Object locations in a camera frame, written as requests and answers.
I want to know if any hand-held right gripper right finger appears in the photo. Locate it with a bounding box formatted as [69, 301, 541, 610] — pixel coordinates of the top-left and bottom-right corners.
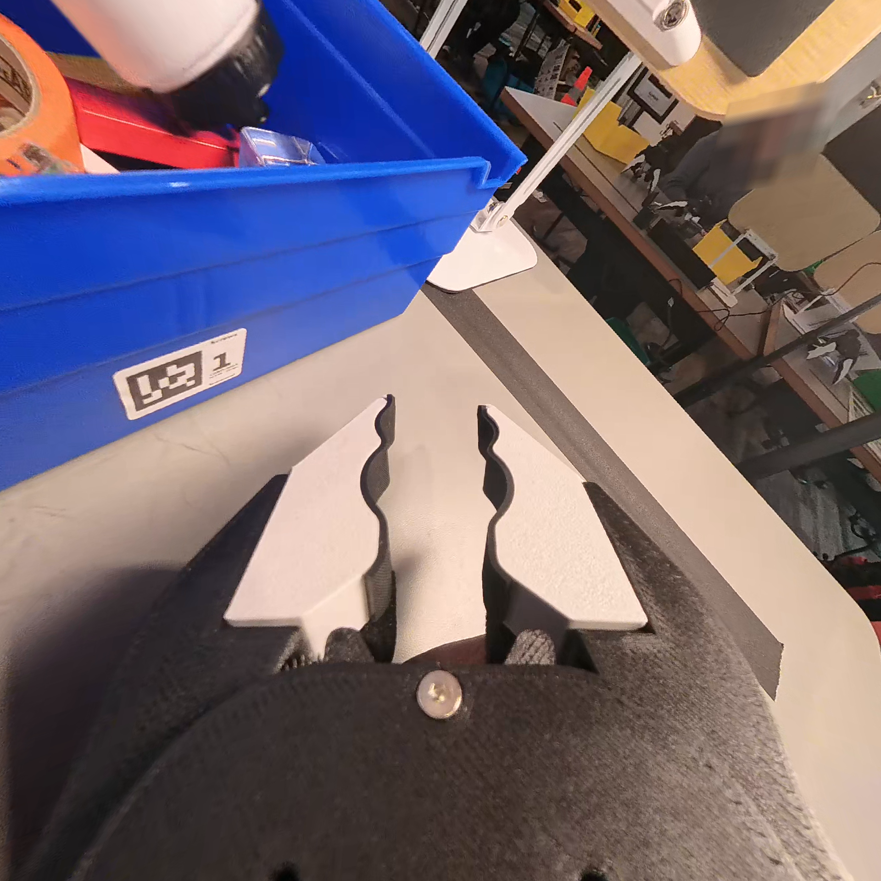
[477, 405, 651, 665]

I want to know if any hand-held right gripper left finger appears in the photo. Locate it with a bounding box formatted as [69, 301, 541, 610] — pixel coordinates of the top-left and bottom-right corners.
[223, 393, 397, 657]

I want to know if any large blue plastic bin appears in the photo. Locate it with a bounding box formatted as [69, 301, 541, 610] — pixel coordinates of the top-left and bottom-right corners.
[0, 0, 529, 493]

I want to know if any white metal stand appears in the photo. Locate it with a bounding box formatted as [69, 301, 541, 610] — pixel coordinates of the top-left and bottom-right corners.
[426, 0, 703, 293]

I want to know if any yellow storage bin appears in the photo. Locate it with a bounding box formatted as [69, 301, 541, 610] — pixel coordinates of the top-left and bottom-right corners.
[581, 89, 651, 164]
[691, 221, 761, 286]

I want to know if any long wooden table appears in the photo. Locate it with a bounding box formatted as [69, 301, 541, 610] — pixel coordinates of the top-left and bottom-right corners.
[499, 86, 881, 482]

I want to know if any clear plastic case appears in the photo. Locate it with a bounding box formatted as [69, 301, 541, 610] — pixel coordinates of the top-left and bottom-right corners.
[237, 126, 326, 168]

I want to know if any red flat box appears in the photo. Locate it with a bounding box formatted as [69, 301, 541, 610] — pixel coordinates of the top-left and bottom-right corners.
[65, 76, 240, 171]

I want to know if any orange tape roll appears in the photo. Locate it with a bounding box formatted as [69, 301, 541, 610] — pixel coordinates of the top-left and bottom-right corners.
[0, 13, 87, 178]

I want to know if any white plastic bottle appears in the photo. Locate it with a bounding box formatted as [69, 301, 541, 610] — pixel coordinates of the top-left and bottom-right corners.
[51, 0, 284, 128]

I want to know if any dark panel with wooden edge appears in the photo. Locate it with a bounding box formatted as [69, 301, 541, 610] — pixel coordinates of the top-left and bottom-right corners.
[585, 0, 855, 117]

